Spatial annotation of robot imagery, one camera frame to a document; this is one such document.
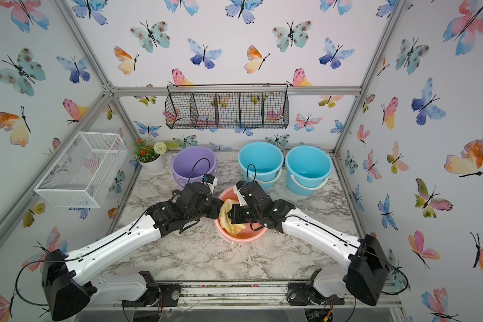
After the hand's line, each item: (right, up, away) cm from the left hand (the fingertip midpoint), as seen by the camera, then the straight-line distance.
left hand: (224, 201), depth 76 cm
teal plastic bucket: (+36, +12, +16) cm, 41 cm away
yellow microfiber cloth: (+1, -6, -4) cm, 7 cm away
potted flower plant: (-41, +18, +27) cm, 52 cm away
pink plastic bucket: (+9, -15, +7) cm, 19 cm away
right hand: (+2, -4, -2) cm, 5 cm away
